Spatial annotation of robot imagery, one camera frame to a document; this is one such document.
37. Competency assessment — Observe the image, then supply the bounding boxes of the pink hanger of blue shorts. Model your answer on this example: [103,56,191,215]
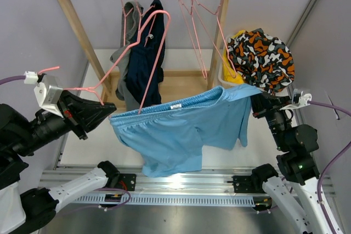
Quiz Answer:
[37,9,172,115]

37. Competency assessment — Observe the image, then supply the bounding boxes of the yellow shorts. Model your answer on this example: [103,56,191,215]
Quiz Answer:
[224,30,245,78]

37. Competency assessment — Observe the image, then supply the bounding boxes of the camouflage patterned shorts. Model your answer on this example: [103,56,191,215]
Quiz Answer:
[226,28,295,94]

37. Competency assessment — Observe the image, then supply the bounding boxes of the light blue shorts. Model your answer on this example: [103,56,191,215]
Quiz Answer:
[109,84,261,178]

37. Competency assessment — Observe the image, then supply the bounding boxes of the pink hanger of camouflage shorts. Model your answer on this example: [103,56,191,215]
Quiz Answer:
[178,0,208,80]

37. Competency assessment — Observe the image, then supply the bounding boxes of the pink hanger of yellow shorts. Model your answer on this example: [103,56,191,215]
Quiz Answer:
[190,0,229,87]

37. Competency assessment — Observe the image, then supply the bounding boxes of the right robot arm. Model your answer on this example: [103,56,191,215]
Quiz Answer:
[230,91,350,233]

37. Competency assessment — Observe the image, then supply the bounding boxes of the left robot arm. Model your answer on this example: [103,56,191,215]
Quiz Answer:
[1,91,131,233]

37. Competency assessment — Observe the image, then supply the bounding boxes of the navy blue shorts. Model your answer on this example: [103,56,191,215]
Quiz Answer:
[125,0,166,108]

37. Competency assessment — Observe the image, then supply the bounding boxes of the pink hanger of grey shorts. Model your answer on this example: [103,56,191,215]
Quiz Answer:
[120,0,132,47]

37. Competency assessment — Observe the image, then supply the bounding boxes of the grey shorts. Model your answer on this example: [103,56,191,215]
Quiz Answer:
[110,1,140,111]

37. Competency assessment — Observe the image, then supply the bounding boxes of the pink hanger of navy shorts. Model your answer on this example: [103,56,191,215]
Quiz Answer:
[132,0,164,52]

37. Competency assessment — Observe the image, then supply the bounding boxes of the white plastic basket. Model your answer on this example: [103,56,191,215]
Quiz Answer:
[218,48,245,88]

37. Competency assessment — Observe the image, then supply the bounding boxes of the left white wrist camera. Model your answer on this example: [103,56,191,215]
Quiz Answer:
[24,71,63,118]

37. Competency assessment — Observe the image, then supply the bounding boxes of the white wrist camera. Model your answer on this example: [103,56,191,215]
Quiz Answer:
[280,89,312,110]
[24,71,63,118]

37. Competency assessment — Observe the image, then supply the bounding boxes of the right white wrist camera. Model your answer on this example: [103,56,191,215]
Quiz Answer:
[280,89,312,110]

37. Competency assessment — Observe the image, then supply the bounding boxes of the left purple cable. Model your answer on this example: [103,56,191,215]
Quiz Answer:
[0,75,26,85]

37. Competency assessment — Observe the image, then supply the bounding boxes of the aluminium mounting rail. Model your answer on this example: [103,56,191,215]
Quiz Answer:
[37,164,337,197]

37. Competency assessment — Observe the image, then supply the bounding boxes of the slotted cable duct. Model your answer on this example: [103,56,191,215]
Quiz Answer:
[74,193,255,207]

